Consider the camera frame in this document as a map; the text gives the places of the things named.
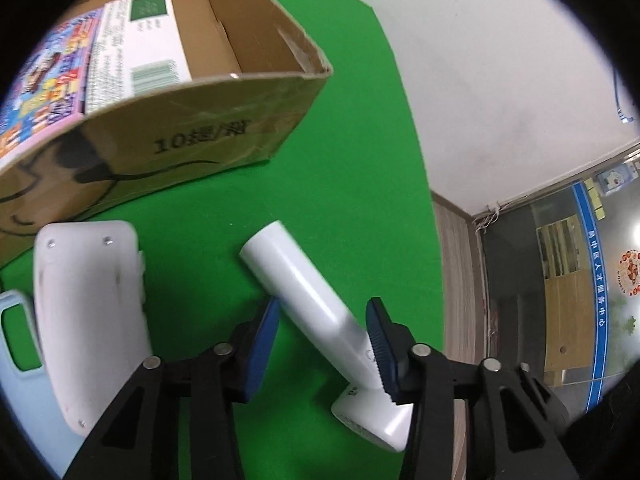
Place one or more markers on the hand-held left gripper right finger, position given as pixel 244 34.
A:
pixel 382 355

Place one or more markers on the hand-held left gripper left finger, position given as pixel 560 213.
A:
pixel 260 350

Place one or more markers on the white squeeze tube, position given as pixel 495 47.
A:
pixel 305 285

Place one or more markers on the large cardboard box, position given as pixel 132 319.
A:
pixel 175 135

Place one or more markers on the colourful board game box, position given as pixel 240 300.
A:
pixel 50 75

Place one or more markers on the glass partition with blue stripe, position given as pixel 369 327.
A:
pixel 520 320

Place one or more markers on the white plastic device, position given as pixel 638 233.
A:
pixel 85 310

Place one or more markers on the wooden cabinet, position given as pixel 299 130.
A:
pixel 565 285

